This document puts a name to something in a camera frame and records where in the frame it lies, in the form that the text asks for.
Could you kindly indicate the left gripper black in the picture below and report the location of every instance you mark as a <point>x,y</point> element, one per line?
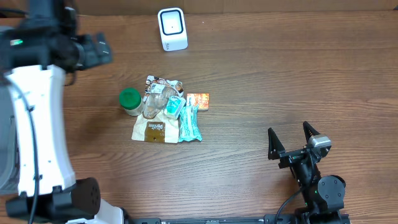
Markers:
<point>92,56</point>

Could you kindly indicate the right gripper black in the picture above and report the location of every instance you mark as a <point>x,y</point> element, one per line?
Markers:
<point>290,157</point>

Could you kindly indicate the clear jar white contents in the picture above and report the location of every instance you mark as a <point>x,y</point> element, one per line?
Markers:
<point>137,111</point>

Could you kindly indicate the beige dried mushroom bag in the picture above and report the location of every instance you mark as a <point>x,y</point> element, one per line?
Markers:
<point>152,125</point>

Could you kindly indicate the small teal tissue pack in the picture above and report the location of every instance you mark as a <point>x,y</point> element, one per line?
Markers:
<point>174,106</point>

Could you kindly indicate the orange tissue pack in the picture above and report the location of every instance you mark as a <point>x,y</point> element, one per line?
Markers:
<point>201,100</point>

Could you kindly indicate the teal snack packet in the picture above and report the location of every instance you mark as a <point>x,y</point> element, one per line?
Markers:
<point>189,130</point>

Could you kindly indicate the green bottle cap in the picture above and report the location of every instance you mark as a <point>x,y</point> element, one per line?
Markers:
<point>130,98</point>

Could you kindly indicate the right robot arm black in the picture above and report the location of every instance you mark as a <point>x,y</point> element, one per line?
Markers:
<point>323,196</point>

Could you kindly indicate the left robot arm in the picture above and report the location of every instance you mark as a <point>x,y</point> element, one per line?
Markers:
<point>36,56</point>

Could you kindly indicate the white barcode scanner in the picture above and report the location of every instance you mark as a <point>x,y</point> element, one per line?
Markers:
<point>173,32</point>

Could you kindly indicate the grey plastic shopping basket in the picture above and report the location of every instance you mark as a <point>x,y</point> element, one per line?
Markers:
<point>9,150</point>

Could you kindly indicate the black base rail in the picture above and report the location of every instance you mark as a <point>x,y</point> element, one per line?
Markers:
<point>211,221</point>

